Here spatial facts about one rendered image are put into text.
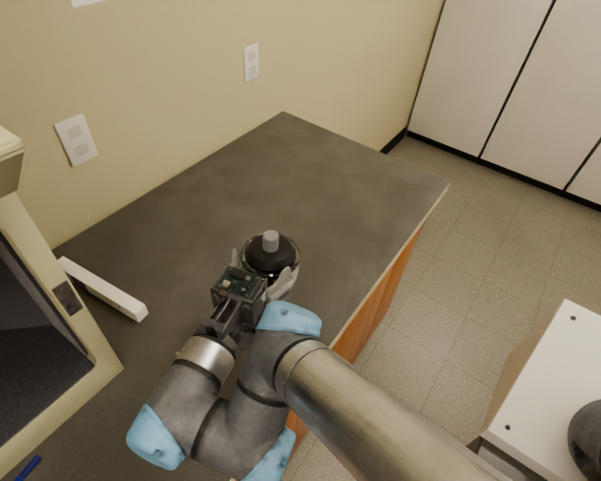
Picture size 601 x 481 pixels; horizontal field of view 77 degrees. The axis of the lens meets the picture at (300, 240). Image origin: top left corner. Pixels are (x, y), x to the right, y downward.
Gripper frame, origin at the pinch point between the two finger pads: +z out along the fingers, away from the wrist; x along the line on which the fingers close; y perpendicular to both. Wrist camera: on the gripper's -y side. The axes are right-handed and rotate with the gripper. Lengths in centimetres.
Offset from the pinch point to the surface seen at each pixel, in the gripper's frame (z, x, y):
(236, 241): 18.9, 18.3, -20.3
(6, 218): -23.5, 22.4, 22.2
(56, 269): -21.9, 22.1, 11.4
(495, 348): 84, -86, -115
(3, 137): -25.0, 11.8, 36.2
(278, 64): 90, 37, -2
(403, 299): 95, -37, -114
